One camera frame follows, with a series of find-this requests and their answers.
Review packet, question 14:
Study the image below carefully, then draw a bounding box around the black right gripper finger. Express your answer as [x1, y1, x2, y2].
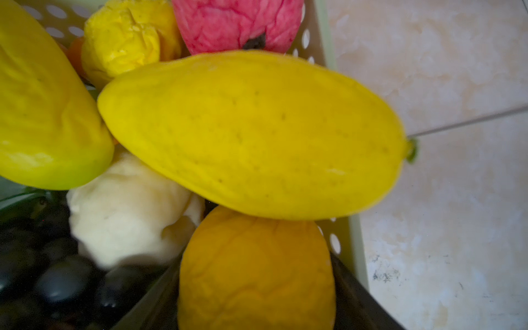
[330, 253, 405, 330]

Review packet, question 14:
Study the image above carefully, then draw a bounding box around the orange yellow orange fruit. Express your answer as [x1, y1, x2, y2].
[177, 206, 336, 329]

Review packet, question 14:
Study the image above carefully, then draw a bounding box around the light green plastic basket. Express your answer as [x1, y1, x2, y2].
[16, 0, 370, 330]

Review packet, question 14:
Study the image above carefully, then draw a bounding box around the black grape bunch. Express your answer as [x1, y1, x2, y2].
[1, 206, 165, 329]

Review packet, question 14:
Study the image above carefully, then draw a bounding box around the yellow mango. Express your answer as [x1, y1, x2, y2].
[98, 50, 417, 220]

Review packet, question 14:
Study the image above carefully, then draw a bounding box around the white garlic bulb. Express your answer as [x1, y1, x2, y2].
[67, 146, 205, 270]

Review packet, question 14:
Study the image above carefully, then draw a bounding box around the pink red pomegranate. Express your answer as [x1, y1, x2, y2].
[172, 0, 304, 55]

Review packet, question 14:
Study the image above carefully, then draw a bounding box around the yellow banana-like fruit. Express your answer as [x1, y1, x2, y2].
[1, 1, 114, 191]

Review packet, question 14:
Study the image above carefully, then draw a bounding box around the yellow crumpled lemon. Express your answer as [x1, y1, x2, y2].
[81, 1, 184, 90]

